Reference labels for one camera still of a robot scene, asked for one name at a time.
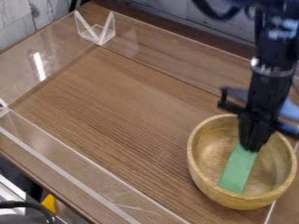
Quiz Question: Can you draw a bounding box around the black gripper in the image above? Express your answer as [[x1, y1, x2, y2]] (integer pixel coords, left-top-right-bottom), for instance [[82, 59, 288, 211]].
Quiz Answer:
[[218, 62, 299, 152]]

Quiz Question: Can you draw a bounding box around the clear acrylic wall panel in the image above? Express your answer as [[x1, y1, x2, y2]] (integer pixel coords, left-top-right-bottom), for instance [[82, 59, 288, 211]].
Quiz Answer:
[[0, 104, 188, 224]]

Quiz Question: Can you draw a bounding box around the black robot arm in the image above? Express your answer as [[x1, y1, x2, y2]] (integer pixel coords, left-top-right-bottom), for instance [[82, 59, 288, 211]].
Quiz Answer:
[[218, 0, 299, 152]]

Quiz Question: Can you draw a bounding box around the yellow label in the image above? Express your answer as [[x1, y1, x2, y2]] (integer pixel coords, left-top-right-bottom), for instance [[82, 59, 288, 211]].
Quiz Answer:
[[41, 193, 57, 214]]

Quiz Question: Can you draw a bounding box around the clear acrylic corner bracket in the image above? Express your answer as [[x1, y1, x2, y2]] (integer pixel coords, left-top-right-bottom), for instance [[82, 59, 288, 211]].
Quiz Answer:
[[73, 11, 116, 46]]

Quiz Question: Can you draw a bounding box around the green rectangular block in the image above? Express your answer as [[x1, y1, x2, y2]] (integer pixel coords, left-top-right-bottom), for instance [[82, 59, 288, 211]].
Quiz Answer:
[[217, 143, 257, 194]]

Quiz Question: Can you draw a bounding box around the brown wooden bowl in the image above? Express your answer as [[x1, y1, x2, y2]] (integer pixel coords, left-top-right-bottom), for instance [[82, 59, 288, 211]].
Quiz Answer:
[[186, 114, 296, 210]]

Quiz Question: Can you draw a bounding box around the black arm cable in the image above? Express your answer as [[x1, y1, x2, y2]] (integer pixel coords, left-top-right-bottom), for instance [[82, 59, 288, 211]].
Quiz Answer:
[[190, 0, 254, 21]]

